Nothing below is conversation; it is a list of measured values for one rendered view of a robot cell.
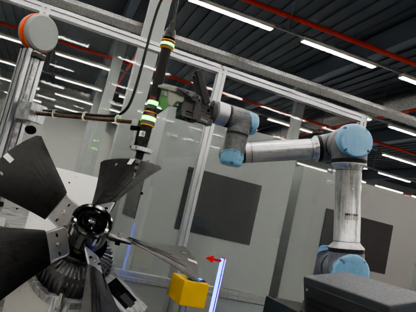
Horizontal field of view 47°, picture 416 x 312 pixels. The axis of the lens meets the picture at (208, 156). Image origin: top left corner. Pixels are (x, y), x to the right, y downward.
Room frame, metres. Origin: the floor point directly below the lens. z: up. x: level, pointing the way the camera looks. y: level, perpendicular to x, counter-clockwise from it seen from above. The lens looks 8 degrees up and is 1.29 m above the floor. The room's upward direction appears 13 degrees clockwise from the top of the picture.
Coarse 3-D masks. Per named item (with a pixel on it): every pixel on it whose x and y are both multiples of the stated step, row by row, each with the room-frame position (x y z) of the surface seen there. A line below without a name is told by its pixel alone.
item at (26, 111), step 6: (24, 102) 1.81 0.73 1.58; (30, 102) 1.79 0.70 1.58; (18, 108) 1.83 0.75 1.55; (24, 108) 1.81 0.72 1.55; (30, 108) 1.78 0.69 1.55; (36, 108) 1.80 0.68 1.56; (42, 108) 1.82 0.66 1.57; (18, 114) 1.82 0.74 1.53; (24, 114) 1.80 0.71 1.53; (30, 114) 1.79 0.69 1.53; (18, 120) 1.85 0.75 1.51; (24, 120) 1.83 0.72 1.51; (30, 120) 1.79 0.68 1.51; (36, 120) 1.81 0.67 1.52; (42, 120) 1.83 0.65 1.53
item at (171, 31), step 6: (174, 24) 1.46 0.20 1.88; (168, 30) 1.45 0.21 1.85; (174, 30) 1.46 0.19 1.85; (168, 36) 1.45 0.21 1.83; (174, 36) 1.46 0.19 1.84; (144, 126) 1.45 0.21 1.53; (150, 126) 1.46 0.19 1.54; (144, 132) 1.45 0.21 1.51; (150, 132) 1.47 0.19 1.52; (138, 138) 1.46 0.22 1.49; (144, 138) 1.45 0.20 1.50; (138, 144) 1.46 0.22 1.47; (144, 144) 1.46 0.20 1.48; (138, 150) 1.46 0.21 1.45; (138, 156) 1.46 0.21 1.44
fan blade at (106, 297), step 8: (88, 264) 1.33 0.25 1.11; (88, 272) 1.31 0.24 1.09; (96, 272) 1.36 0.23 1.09; (88, 280) 1.30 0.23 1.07; (96, 280) 1.33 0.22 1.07; (104, 280) 1.39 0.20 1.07; (88, 288) 1.28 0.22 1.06; (96, 288) 1.31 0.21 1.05; (104, 288) 1.36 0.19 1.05; (88, 296) 1.27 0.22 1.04; (96, 296) 1.30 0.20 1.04; (104, 296) 1.33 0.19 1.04; (112, 296) 1.40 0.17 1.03; (88, 304) 1.26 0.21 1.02; (96, 304) 1.28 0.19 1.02; (104, 304) 1.31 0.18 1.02; (112, 304) 1.36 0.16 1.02
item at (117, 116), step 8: (160, 0) 1.51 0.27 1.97; (176, 0) 1.47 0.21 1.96; (176, 8) 1.47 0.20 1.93; (152, 24) 1.52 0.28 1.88; (144, 56) 1.52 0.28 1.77; (136, 80) 1.52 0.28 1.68; (136, 88) 1.52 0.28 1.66; (128, 104) 1.53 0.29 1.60; (56, 112) 1.74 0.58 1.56; (64, 112) 1.71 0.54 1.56; (72, 112) 1.68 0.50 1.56; (120, 112) 1.54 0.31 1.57
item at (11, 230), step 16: (0, 240) 1.27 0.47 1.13; (16, 240) 1.29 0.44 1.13; (32, 240) 1.32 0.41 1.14; (0, 256) 1.27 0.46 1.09; (16, 256) 1.29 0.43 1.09; (32, 256) 1.33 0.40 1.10; (48, 256) 1.36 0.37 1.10; (0, 272) 1.27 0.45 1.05; (16, 272) 1.30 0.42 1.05; (32, 272) 1.34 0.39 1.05; (0, 288) 1.28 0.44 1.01
